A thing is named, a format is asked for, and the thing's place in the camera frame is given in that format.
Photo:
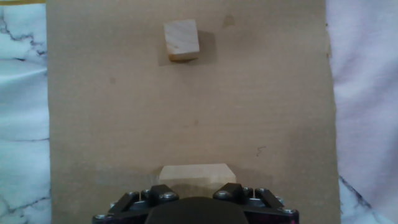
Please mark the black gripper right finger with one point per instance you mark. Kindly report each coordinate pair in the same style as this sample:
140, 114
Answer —
264, 203

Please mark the small wooden block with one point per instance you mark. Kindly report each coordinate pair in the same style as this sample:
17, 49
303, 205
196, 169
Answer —
182, 39

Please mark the marble pattern tablecloth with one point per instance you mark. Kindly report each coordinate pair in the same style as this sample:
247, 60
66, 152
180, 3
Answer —
21, 93

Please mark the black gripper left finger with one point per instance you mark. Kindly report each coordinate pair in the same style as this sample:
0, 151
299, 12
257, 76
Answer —
130, 205

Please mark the brown cardboard sheet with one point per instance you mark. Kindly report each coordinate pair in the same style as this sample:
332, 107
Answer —
124, 109

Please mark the large wooden block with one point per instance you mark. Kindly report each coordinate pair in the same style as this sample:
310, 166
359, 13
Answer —
197, 175

